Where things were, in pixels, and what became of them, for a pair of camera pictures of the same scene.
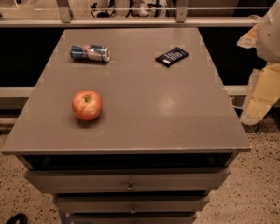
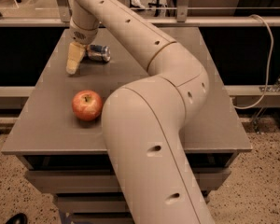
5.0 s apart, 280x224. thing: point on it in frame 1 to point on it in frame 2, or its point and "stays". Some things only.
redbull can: x=91 y=52 stays
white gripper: x=274 y=39 to x=82 y=35
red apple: x=87 y=105 stays
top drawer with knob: x=129 y=181 stays
